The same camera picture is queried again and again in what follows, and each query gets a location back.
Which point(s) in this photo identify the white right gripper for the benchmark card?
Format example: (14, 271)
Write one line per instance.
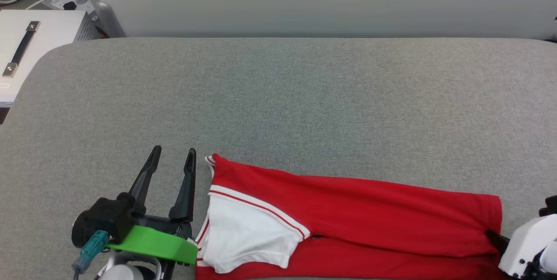
(526, 245)

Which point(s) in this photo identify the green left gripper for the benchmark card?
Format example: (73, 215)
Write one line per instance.
(161, 243)

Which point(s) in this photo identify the red and white jersey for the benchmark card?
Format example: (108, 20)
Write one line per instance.
(370, 219)

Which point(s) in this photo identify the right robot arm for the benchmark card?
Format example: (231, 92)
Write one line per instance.
(551, 260)

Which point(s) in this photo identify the white box with vents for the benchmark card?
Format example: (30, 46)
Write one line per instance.
(48, 36)

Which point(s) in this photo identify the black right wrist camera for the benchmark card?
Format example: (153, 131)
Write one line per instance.
(550, 206)

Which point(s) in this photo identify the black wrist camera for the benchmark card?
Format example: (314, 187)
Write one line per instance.
(550, 206)
(104, 219)

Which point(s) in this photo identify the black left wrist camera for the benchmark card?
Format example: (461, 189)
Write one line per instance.
(104, 219)

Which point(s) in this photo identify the teal left camera connector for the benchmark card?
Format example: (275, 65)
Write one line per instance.
(93, 245)

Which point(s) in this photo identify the silver metal frame leg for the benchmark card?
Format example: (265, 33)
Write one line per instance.
(102, 10)

